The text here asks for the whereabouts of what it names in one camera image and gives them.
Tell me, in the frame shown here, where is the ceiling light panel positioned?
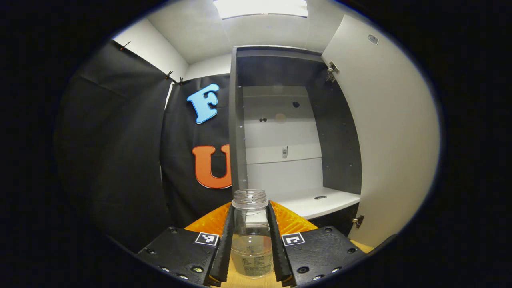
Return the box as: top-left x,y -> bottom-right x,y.
213,0 -> 308,20

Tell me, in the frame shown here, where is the black backdrop cloth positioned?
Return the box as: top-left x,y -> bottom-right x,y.
54,40 -> 233,252

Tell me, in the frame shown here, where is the clear bottle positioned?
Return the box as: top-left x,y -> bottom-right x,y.
231,189 -> 276,279

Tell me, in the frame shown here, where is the white cabinet door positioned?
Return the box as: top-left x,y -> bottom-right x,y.
321,15 -> 440,248

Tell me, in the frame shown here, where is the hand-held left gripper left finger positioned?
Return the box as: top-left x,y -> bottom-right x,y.
137,201 -> 236,288

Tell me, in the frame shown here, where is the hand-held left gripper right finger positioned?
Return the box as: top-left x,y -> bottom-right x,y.
267,201 -> 368,288

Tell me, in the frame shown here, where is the dark grey cabinet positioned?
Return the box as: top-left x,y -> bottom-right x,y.
228,45 -> 362,236

